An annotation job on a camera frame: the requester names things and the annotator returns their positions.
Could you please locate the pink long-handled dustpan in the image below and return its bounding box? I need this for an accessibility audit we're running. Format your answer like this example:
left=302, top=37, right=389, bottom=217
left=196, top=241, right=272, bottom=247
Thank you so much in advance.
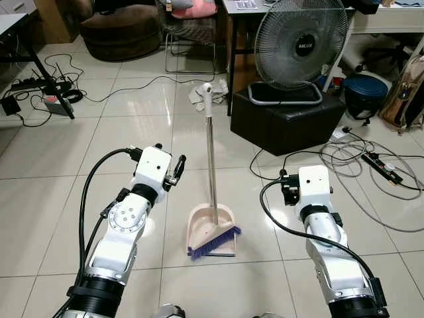
left=185, top=203, right=238, bottom=258

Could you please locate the metal frame chair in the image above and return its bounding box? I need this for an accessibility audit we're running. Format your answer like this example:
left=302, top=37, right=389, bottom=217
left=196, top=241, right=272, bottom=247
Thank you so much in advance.
left=158, top=0, right=221, bottom=76

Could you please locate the black power adapter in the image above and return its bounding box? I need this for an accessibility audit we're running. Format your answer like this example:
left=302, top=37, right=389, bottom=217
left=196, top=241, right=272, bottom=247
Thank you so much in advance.
left=0, top=95, right=21, bottom=117

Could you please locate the white desk with dark legs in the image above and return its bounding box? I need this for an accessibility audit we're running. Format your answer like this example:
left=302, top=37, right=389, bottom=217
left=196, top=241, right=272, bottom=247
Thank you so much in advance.
left=221, top=0, right=424, bottom=117

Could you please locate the black office chair base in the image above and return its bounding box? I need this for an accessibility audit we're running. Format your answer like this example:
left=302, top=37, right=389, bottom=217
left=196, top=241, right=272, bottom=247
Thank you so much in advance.
left=356, top=32, right=424, bottom=75

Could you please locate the long black power strip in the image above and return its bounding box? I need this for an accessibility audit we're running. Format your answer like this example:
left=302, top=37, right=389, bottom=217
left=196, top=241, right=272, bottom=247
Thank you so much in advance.
left=360, top=153, right=404, bottom=186

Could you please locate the white table with black legs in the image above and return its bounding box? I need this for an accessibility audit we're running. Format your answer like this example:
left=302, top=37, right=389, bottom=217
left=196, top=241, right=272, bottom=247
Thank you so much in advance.
left=0, top=11, right=76, bottom=120

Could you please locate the grey floor fan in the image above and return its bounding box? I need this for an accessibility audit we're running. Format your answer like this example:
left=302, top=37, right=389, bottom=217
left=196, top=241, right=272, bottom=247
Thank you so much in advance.
left=248, top=0, right=350, bottom=107

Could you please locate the thin black floor cable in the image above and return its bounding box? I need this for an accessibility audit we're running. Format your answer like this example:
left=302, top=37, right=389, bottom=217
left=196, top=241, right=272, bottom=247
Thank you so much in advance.
left=40, top=52, right=230, bottom=104

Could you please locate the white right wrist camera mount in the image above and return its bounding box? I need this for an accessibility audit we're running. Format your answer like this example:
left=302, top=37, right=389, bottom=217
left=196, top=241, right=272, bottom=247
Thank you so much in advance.
left=297, top=165, right=332, bottom=209

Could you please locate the round brown pouf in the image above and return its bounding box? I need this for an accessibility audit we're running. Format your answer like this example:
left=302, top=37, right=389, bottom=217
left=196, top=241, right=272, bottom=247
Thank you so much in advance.
left=79, top=3, right=164, bottom=62

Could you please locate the black cube ottoman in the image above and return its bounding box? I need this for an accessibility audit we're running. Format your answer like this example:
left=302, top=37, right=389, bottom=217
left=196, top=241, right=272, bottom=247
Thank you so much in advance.
left=229, top=82, right=347, bottom=157

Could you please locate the red and grey device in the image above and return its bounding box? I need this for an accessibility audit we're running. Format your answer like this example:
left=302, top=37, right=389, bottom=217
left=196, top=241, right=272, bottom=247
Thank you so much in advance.
left=42, top=94, right=75, bottom=119

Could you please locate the beige backpack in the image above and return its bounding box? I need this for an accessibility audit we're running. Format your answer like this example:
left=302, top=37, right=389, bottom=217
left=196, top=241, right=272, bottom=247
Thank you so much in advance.
left=378, top=52, right=424, bottom=131

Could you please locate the pink cushion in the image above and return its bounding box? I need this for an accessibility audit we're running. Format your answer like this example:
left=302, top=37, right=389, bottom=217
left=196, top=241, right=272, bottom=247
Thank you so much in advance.
left=168, top=0, right=219, bottom=20

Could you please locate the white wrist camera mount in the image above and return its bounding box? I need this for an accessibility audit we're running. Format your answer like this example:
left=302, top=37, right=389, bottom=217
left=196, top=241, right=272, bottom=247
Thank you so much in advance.
left=297, top=165, right=332, bottom=209
left=132, top=146, right=174, bottom=194

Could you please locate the broom with purple bristles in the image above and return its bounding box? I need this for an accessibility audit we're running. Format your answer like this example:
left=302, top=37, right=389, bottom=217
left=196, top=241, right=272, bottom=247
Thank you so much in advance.
left=187, top=82, right=243, bottom=258

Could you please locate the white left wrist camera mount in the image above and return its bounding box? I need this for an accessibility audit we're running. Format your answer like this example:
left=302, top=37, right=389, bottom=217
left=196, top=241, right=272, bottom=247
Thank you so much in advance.
left=132, top=146, right=174, bottom=194

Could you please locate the dark blue round bin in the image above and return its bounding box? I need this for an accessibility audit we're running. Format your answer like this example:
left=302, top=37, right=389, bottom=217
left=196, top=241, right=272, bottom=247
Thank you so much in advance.
left=342, top=74, right=390, bottom=121

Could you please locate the black power strip with plugs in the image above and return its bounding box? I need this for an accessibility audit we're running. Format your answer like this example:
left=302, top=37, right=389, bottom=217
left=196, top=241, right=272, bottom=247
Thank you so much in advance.
left=11, top=61, right=84, bottom=107

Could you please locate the white charger plug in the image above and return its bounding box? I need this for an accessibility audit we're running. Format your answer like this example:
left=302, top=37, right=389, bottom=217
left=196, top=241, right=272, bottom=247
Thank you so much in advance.
left=331, top=126, right=352, bottom=140

